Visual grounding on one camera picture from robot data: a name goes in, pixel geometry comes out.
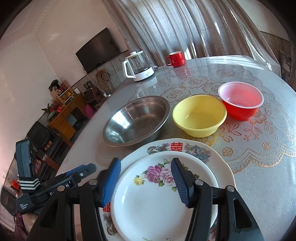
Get wide sheer grey curtain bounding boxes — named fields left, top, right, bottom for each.
left=102, top=0, right=281, bottom=77

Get yellow plastic bowl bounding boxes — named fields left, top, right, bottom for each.
left=172, top=95, right=227, bottom=138

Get white glass electric kettle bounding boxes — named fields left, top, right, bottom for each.
left=122, top=51, right=156, bottom=82

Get wooden desk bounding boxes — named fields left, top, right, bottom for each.
left=47, top=93, right=89, bottom=139

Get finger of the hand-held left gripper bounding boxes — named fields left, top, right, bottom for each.
left=55, top=163, right=97, bottom=186

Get black flat-screen television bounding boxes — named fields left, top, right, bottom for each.
left=75, top=27, right=122, bottom=73

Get stainless steel bowl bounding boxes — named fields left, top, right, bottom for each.
left=103, top=95, right=170, bottom=147

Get red mug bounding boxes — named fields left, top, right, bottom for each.
left=165, top=51, right=186, bottom=67

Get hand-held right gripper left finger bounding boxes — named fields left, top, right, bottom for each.
left=27, top=158, right=122, bottom=241

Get large scalloped plate red symbols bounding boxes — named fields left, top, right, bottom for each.
left=98, top=138, right=236, bottom=241

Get small wooden desk shelf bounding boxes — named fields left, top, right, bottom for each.
left=48, top=80, right=72, bottom=103

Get black armchair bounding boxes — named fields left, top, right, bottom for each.
left=26, top=120, right=72, bottom=169

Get pink bag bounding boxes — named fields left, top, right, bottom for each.
left=85, top=104, right=95, bottom=119

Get white plate with rose print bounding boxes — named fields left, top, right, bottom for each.
left=111, top=152, right=219, bottom=241

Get black speaker cabinet with screen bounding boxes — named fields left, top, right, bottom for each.
left=83, top=86, right=96, bottom=102

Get potted green plant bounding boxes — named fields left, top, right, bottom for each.
left=42, top=103, right=57, bottom=121

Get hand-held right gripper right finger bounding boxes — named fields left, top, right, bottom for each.
left=171, top=158, right=264, bottom=241

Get wooden chair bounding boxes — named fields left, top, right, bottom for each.
left=96, top=70, right=115, bottom=98

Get red plastic bowl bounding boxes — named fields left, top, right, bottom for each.
left=218, top=82, right=264, bottom=121

